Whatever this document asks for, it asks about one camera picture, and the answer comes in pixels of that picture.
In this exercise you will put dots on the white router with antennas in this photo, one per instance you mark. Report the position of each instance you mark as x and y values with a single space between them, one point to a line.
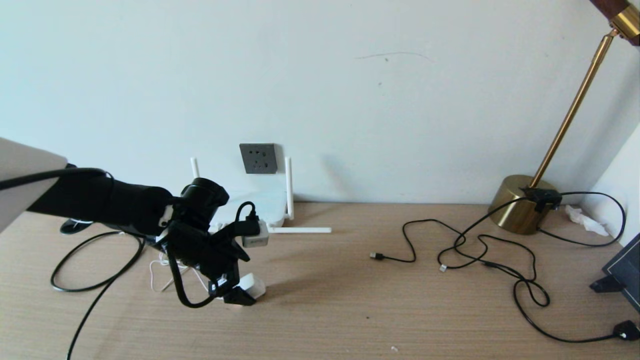
260 205

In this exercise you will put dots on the grey wall socket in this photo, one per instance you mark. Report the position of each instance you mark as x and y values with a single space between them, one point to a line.
257 160

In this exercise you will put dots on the crumpled white tissue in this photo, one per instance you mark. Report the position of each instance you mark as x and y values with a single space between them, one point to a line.
582 217

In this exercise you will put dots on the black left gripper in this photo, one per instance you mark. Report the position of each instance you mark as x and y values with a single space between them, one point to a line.
205 250

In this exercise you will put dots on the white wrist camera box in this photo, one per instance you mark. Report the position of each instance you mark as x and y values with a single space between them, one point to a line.
256 239

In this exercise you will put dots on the brass desk lamp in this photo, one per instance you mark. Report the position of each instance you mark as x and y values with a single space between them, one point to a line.
515 205

